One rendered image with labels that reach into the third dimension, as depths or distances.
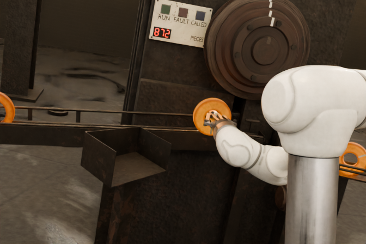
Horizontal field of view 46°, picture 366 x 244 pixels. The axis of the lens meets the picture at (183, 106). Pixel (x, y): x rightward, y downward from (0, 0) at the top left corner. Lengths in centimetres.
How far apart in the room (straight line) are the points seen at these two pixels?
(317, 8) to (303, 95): 138
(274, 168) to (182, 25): 84
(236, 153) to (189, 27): 80
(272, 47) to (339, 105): 101
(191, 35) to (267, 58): 37
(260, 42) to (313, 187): 104
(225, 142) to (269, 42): 60
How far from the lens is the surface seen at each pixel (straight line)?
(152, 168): 170
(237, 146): 135
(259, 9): 187
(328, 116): 84
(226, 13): 186
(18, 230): 238
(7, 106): 195
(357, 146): 207
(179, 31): 197
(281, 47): 187
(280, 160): 140
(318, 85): 83
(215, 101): 170
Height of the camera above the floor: 127
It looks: 14 degrees down
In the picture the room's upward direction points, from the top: 11 degrees clockwise
